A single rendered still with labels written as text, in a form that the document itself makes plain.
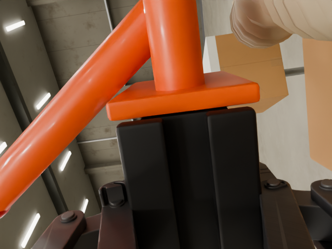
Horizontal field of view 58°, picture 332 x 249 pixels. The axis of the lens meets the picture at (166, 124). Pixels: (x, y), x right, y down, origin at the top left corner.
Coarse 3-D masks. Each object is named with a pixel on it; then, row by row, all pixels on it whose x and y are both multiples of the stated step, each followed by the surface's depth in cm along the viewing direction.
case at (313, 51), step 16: (304, 48) 30; (320, 48) 27; (304, 64) 30; (320, 64) 27; (320, 80) 27; (320, 96) 28; (320, 112) 28; (320, 128) 29; (320, 144) 29; (320, 160) 30
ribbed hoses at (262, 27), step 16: (240, 0) 16; (256, 0) 15; (272, 0) 11; (288, 0) 10; (304, 0) 9; (320, 0) 8; (240, 16) 17; (256, 16) 15; (272, 16) 12; (288, 16) 11; (304, 16) 9; (320, 16) 9; (240, 32) 18; (256, 32) 16; (272, 32) 16; (288, 32) 16; (304, 32) 10; (320, 32) 9
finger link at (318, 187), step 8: (312, 184) 11; (320, 184) 11; (328, 184) 11; (312, 192) 11; (320, 192) 11; (328, 192) 11; (312, 200) 11; (320, 200) 10; (328, 200) 10; (328, 208) 10; (320, 248) 11; (328, 248) 11
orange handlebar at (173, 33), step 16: (144, 0) 12; (160, 0) 11; (176, 0) 11; (192, 0) 12; (160, 16) 12; (176, 16) 12; (192, 16) 12; (160, 32) 12; (176, 32) 12; (192, 32) 12; (160, 48) 12; (176, 48) 12; (192, 48) 12; (160, 64) 12; (176, 64) 12; (192, 64) 12; (160, 80) 12; (176, 80) 12; (192, 80) 12
